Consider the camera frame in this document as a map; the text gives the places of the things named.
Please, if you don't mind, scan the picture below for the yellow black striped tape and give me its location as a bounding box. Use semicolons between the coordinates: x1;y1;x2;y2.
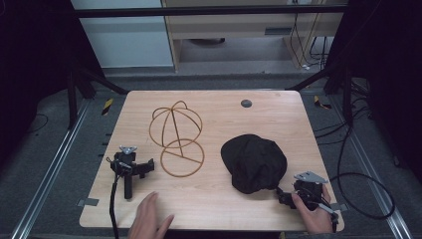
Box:
313;95;332;111
101;98;114;117

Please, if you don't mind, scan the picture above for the person's right hand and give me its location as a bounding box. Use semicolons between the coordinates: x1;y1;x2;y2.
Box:
291;184;334;235

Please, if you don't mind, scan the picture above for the person's left hand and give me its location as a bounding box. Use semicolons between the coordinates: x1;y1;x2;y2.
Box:
126;191;175;239

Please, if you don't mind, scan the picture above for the light wooden desk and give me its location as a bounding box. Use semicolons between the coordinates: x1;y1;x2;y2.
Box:
160;0;348;73

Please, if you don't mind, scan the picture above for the brown wire hat stand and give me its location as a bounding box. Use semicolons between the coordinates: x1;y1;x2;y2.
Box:
148;100;206;179

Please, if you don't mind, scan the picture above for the black curtain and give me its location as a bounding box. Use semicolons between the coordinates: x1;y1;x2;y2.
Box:
322;0;422;185
0;0;106;167

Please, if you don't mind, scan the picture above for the black horizontal frame bar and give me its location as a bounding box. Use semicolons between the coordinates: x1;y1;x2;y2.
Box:
73;4;348;19

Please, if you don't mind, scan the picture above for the white cabinet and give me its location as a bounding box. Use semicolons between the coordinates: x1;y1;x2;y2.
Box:
70;0;175;70

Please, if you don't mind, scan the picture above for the thin black floor cable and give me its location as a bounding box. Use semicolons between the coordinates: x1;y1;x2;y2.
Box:
26;113;50;134

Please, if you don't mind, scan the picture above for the long black looped floor cable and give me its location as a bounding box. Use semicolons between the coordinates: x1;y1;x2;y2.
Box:
327;125;396;221

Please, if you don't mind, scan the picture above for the grey metal table bracket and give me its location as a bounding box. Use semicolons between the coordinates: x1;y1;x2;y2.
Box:
77;197;101;208
329;202;349;213

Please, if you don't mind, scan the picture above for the bundle of hanging desk cables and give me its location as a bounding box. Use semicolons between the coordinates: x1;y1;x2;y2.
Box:
289;2;330;70

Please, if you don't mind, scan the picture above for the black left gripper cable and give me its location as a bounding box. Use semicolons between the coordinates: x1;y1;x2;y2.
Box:
108;168;124;239

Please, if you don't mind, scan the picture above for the aluminium floor rail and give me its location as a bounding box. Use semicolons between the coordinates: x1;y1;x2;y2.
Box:
10;99;92;239
329;96;413;239

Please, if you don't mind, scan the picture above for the black hat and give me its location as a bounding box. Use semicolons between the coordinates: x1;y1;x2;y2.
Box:
220;132;289;195

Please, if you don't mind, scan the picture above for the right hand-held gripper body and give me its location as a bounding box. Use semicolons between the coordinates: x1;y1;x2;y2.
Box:
288;170;340;224

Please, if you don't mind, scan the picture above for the black metal frame strut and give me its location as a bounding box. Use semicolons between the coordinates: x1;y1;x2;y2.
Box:
286;64;354;127
66;63;129;131

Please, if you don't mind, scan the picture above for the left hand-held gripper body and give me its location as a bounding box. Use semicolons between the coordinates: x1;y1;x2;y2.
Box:
105;144;138;202

